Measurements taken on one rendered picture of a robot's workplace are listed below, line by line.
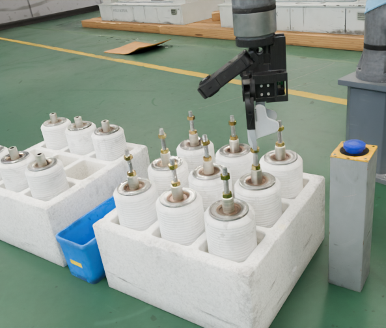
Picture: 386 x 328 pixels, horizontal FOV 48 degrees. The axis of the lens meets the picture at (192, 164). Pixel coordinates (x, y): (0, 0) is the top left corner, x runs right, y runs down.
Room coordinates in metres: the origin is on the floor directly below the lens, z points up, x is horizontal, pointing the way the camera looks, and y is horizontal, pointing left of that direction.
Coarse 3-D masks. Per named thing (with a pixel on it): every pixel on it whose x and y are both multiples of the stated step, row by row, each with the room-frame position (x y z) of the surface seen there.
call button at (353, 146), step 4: (348, 140) 0.76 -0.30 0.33; (352, 140) 0.75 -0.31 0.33; (356, 140) 0.75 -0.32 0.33; (360, 140) 0.75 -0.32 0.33; (344, 144) 0.74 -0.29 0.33; (348, 144) 0.74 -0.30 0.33; (352, 144) 0.73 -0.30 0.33; (356, 144) 0.73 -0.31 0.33; (360, 144) 0.73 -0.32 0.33; (364, 144) 0.73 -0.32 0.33; (344, 148) 0.74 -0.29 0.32; (348, 148) 0.73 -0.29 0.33; (352, 148) 0.72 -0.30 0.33; (356, 148) 0.72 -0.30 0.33; (360, 148) 0.72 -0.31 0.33; (364, 148) 0.73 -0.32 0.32; (348, 152) 0.73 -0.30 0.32; (352, 152) 0.73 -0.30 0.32; (356, 152) 0.73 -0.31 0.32; (360, 152) 0.73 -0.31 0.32
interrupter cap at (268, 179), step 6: (246, 174) 0.82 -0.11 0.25; (264, 174) 0.80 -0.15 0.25; (270, 174) 0.80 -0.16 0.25; (240, 180) 0.79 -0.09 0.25; (246, 180) 0.79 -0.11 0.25; (264, 180) 0.79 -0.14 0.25; (270, 180) 0.78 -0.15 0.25; (246, 186) 0.77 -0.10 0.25; (252, 186) 0.76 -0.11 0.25; (258, 186) 0.76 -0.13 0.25; (264, 186) 0.76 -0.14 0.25; (270, 186) 0.75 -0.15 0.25
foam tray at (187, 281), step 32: (320, 192) 0.87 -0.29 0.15; (96, 224) 0.82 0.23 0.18; (288, 224) 0.72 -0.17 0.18; (320, 224) 0.87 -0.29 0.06; (128, 256) 0.76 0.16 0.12; (160, 256) 0.71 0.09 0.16; (192, 256) 0.66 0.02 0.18; (256, 256) 0.64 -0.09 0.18; (288, 256) 0.72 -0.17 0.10; (128, 288) 0.78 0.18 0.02; (160, 288) 0.72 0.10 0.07; (192, 288) 0.66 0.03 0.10; (224, 288) 0.62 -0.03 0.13; (256, 288) 0.60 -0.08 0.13; (288, 288) 0.71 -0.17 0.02; (192, 320) 0.67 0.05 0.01; (224, 320) 0.62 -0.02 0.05; (256, 320) 0.60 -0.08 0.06
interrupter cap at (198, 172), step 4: (216, 164) 0.89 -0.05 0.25; (220, 164) 0.88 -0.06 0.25; (196, 168) 0.88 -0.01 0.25; (200, 168) 0.88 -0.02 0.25; (216, 168) 0.87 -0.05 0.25; (220, 168) 0.86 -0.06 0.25; (192, 172) 0.86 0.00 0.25; (196, 172) 0.86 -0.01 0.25; (200, 172) 0.86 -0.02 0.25; (216, 172) 0.85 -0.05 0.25; (220, 172) 0.84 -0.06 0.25; (196, 176) 0.84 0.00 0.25; (200, 176) 0.84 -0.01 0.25; (204, 176) 0.83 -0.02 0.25; (208, 176) 0.83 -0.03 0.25; (212, 176) 0.83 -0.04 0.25; (216, 176) 0.82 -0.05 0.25; (220, 176) 0.83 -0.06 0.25
